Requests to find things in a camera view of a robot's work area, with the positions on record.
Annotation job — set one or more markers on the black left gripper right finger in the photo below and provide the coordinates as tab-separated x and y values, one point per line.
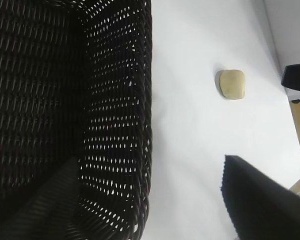
260	207

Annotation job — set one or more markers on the dark brown wicker basket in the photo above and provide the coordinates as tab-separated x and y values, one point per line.
40	75

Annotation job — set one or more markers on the black box-shaped mount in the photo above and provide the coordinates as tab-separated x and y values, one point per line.
297	77

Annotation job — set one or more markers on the pale yellow egg yolk pastry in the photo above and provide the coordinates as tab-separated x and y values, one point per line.
232	85

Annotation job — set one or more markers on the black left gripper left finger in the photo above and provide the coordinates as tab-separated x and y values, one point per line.
47	212

